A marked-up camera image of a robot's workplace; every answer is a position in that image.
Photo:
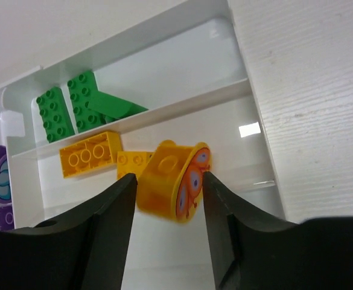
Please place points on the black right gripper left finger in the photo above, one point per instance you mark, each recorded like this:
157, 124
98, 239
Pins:
82, 248

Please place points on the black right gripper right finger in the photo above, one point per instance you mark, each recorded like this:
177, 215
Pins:
253, 249

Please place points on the yellow square lego brick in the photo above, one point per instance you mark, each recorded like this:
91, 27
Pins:
131, 162

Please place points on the yellow rounded lego brick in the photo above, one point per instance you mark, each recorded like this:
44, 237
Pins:
171, 184

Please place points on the green long lego brick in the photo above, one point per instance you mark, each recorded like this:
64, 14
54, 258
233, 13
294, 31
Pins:
81, 90

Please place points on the purple curved lego brick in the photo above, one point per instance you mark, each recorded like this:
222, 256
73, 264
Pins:
6, 218

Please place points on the green curved lego brick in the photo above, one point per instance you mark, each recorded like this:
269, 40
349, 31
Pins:
113, 107

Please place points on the white divided tray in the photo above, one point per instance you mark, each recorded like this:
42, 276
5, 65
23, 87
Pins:
185, 67

